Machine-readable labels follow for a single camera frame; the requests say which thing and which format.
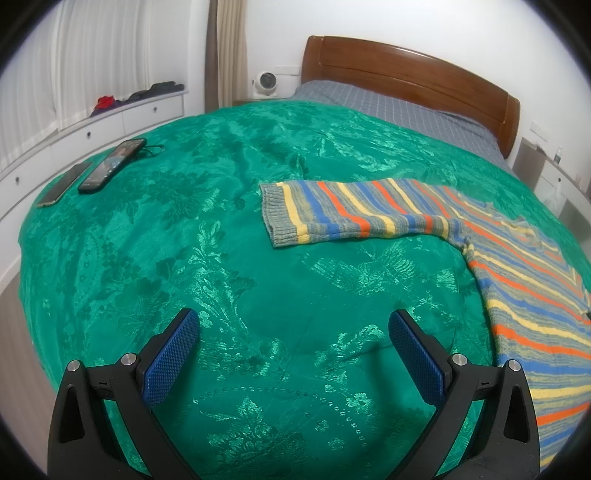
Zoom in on striped knitted sweater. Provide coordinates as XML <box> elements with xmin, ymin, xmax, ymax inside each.
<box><xmin>260</xmin><ymin>178</ymin><xmax>590</xmax><ymax>468</ymax></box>

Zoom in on dark clothes pile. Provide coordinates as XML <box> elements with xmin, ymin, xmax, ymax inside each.
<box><xmin>123</xmin><ymin>81</ymin><xmax>184</xmax><ymax>105</ymax></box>

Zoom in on green patterned bedspread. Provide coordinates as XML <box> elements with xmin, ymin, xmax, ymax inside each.
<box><xmin>19</xmin><ymin>101</ymin><xmax>590</xmax><ymax>479</ymax></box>

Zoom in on grey smartphone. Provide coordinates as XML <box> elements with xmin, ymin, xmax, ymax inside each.
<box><xmin>36</xmin><ymin>160</ymin><xmax>92</xmax><ymax>208</ymax></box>

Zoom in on white bedside desk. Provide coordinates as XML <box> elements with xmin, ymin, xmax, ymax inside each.
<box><xmin>513</xmin><ymin>138</ymin><xmax>590</xmax><ymax>236</ymax></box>

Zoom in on white drawer cabinet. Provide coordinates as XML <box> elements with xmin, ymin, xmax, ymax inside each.
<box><xmin>1</xmin><ymin>92</ymin><xmax>185</xmax><ymax>289</ymax></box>

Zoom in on red cloth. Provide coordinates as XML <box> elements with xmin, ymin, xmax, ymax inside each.
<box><xmin>90</xmin><ymin>96</ymin><xmax>123</xmax><ymax>117</ymax></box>

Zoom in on white sheer curtain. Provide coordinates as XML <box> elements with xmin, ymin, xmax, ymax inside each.
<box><xmin>1</xmin><ymin>1</ymin><xmax>151</xmax><ymax>169</ymax></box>

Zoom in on beige curtain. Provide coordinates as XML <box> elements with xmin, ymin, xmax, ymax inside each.
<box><xmin>204</xmin><ymin>0</ymin><xmax>247</xmax><ymax>113</ymax></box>

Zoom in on small white fan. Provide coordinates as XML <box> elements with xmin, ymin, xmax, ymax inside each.
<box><xmin>252</xmin><ymin>71</ymin><xmax>277</xmax><ymax>99</ymax></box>

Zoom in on wooden headboard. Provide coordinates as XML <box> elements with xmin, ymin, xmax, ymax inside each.
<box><xmin>301</xmin><ymin>36</ymin><xmax>521</xmax><ymax>158</ymax></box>

